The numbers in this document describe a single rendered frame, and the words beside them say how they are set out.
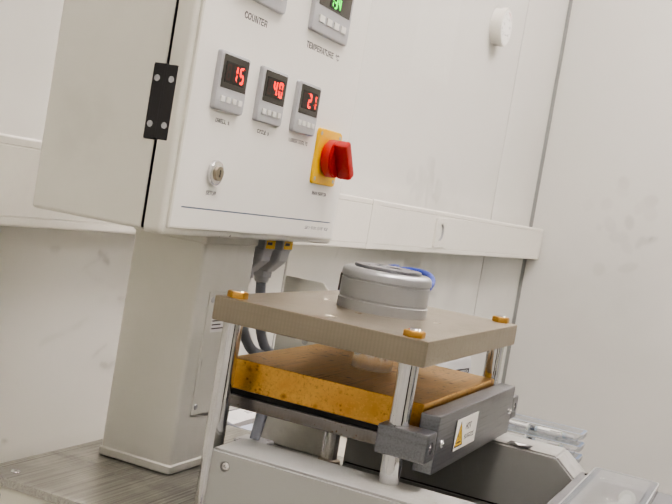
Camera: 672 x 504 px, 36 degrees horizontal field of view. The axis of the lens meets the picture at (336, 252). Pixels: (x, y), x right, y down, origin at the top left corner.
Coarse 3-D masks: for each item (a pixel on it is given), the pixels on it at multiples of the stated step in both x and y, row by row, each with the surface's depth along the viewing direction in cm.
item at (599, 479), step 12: (600, 468) 92; (588, 480) 86; (600, 480) 87; (612, 480) 88; (624, 480) 89; (636, 480) 89; (648, 480) 90; (576, 492) 82; (588, 492) 82; (600, 492) 83; (612, 492) 84; (624, 492) 84; (636, 492) 85; (648, 492) 86
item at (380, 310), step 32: (352, 288) 88; (384, 288) 87; (416, 288) 88; (224, 320) 82; (256, 320) 80; (288, 320) 79; (320, 320) 78; (352, 320) 80; (384, 320) 84; (416, 320) 88; (448, 320) 92; (480, 320) 97; (384, 352) 76; (416, 352) 75; (448, 352) 80; (480, 352) 89
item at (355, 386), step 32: (288, 352) 92; (320, 352) 95; (352, 352) 99; (256, 384) 84; (288, 384) 83; (320, 384) 82; (352, 384) 81; (384, 384) 84; (448, 384) 89; (480, 384) 93; (288, 416) 83; (320, 416) 82; (352, 416) 81; (384, 416) 80; (416, 416) 78
